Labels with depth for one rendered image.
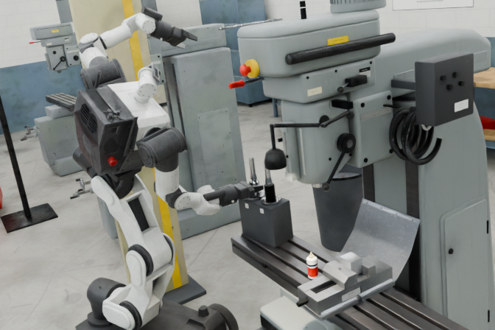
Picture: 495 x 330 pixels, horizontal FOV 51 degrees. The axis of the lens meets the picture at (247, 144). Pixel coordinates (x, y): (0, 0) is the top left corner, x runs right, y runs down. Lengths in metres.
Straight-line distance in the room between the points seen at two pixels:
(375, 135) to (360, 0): 0.48
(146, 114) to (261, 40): 0.54
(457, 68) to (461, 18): 4.82
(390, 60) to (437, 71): 0.27
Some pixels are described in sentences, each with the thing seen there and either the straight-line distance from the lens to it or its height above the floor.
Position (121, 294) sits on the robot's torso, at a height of 0.73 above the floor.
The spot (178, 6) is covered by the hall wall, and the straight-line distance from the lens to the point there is 11.48.
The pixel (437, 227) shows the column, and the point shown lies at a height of 1.02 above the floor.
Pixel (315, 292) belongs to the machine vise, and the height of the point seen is 0.96.
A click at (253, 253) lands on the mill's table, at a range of 2.33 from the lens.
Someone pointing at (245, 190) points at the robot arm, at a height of 1.16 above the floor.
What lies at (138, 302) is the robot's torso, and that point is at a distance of 2.40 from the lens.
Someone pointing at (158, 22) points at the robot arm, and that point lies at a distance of 2.45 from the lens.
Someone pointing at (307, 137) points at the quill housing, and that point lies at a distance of 1.78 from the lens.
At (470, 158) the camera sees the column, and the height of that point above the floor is 1.25.
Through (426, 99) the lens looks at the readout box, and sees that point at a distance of 1.75.
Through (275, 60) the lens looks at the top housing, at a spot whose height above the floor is 1.79.
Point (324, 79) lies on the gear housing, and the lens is 1.72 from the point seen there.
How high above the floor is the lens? 2.00
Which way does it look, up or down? 16 degrees down
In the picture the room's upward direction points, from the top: 7 degrees counter-clockwise
